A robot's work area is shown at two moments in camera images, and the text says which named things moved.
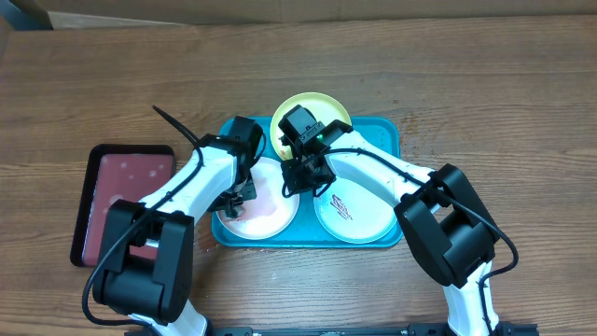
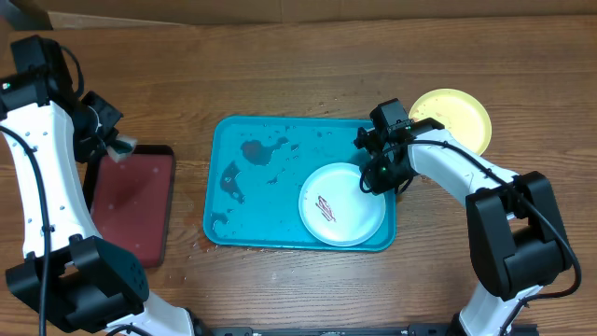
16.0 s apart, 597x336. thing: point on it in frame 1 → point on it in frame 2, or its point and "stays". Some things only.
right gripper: x=300 y=183 → x=381 y=186
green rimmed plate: x=323 y=106 → x=462 y=115
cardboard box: x=97 y=14 stays
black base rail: x=360 y=329 stays
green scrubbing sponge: x=230 y=217 → x=121 y=147
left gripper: x=248 y=193 → x=88 y=149
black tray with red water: x=116 y=173 stays
